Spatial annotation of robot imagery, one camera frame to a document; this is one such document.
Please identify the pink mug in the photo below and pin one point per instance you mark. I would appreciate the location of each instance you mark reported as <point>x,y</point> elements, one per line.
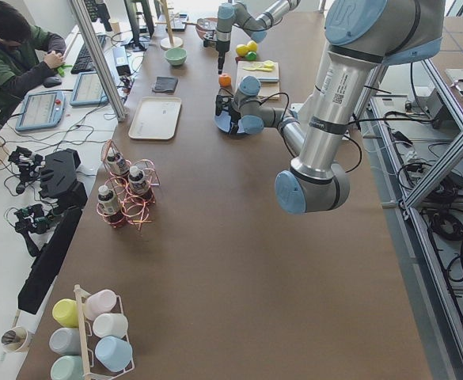
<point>99,303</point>

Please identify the tea bottle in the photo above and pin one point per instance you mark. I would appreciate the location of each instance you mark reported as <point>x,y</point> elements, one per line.
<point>139,185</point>
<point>118,165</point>
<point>109,207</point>

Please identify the yellow mug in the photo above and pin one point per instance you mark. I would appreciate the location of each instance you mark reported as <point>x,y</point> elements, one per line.
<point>65,313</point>

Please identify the green lime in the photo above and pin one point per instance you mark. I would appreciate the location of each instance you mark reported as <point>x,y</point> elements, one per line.
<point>251,56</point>

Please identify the white mug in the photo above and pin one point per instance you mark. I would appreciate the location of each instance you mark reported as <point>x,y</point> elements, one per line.
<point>111,324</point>

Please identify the wooden mug rack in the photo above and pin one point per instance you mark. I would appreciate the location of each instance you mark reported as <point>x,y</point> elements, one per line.
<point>92,368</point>

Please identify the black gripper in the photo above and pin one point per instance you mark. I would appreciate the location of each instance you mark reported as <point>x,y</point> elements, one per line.
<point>221,47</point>
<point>228,104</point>

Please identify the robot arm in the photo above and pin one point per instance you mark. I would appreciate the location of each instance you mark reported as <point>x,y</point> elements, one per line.
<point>237,14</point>
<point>360,36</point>

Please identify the copper wire bottle rack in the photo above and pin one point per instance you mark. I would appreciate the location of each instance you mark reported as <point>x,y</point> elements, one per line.
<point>127,194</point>

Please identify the upper lemon half slice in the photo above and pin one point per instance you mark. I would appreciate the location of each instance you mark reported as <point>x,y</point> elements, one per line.
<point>269,63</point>

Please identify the mint mug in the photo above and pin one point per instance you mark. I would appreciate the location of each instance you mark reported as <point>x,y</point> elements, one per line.
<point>68,367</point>

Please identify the grey folded cloth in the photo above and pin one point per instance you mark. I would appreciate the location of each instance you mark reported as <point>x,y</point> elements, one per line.
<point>165,84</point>

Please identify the mint green bowl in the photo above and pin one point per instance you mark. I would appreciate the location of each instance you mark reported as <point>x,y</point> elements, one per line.
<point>176,56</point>

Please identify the blue round plate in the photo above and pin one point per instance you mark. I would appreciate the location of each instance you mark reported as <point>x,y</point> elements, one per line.
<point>225,124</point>

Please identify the wooden cutting board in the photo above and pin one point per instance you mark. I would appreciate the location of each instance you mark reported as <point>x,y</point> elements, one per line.
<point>266,90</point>

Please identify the near teach pendant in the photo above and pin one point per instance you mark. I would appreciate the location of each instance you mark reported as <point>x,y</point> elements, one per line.
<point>41,110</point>

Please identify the orange tangerine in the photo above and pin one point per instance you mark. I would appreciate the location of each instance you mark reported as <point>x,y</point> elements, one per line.
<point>225,80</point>

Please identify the pink bowl of ice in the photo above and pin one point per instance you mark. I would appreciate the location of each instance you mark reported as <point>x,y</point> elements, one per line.
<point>206,26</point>

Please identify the blue mug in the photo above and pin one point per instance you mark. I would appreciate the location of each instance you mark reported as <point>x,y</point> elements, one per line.
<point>114,353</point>

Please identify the cream rabbit tray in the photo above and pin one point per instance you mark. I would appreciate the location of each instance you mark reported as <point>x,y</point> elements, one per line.
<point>155,118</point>

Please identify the black computer mouse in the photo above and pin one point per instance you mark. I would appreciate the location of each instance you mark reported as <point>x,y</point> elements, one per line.
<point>51,82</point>

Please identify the yellow plastic knife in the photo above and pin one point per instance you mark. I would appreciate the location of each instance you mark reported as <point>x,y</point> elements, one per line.
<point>260,68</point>

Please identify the grey mug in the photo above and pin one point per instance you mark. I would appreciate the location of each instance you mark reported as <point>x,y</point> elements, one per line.
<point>65,341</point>

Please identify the black keyboard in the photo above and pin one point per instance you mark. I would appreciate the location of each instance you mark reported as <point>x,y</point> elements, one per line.
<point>84,61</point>

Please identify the wooden cup tree stand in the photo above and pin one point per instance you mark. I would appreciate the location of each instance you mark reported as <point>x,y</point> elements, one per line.
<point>171,41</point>

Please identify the lower whole lemon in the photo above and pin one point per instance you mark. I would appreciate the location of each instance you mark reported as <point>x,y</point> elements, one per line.
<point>252,46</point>

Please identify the left rear tea bottle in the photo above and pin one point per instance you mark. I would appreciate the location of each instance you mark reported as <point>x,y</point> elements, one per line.
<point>118,165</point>

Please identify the front tea bottle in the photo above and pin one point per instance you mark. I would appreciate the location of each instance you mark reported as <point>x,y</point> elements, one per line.
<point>109,207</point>

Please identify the far teach pendant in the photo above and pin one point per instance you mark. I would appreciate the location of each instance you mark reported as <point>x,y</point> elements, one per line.
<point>88,91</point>

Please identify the aluminium frame post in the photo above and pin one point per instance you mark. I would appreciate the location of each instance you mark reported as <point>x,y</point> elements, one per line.
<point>89,36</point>

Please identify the teach pendant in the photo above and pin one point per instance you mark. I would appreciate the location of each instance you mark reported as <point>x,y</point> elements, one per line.
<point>88,91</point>
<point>41,110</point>

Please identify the person in green jacket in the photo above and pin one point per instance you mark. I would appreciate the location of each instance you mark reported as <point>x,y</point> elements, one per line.
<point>28,56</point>

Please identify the paper cup with items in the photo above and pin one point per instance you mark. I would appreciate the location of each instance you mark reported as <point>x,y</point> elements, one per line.
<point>16,339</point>

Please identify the right rear tea bottle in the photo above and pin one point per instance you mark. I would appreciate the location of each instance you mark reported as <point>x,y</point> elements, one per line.
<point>139,185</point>

